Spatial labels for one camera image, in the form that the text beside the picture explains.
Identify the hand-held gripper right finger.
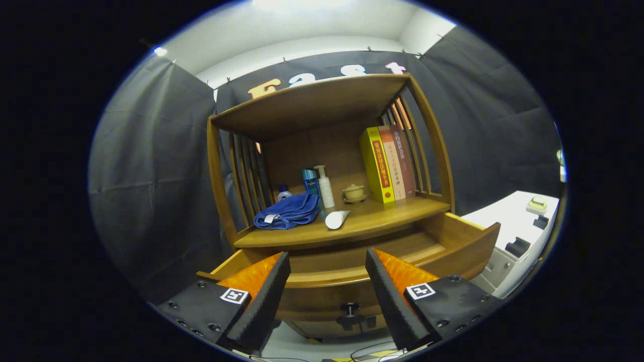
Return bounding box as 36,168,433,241
365,247,504,351

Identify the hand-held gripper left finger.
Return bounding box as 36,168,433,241
151,251,292,355

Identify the wooden drawer with black knob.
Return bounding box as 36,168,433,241
196,211,501,331

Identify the white green tube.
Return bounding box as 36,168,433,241
325,210,351,231

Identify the wooden countertop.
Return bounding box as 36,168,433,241
233,194,451,249

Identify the white side cabinet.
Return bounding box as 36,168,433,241
460,190,560,300

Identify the wooden cabinet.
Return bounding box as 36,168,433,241
206,73,456,338

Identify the blue folded towel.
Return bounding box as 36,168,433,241
254,193,321,230

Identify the yellow lidded teacup with saucer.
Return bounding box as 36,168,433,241
342,184,367,204

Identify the white pump bottle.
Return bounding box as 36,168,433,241
314,165,336,209

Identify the yellow book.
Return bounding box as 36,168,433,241
359,126,396,204

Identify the orange book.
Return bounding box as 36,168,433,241
378,126,407,201

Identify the brown book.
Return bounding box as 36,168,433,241
390,124,417,198

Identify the black backdrop cloth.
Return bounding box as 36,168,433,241
90,25,563,305

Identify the floor cable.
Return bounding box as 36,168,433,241
249,341,403,362

